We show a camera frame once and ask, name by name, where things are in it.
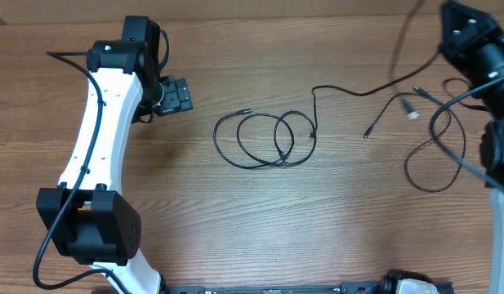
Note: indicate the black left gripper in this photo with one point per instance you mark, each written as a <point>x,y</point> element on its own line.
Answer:
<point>178,95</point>

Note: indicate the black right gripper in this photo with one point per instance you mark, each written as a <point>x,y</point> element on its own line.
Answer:
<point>483,29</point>

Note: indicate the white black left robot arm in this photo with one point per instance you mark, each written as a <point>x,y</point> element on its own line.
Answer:
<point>86,215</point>

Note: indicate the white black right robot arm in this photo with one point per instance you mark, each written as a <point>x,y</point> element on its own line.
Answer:
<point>485,73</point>

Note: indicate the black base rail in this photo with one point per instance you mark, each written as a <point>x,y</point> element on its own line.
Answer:
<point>343,288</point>

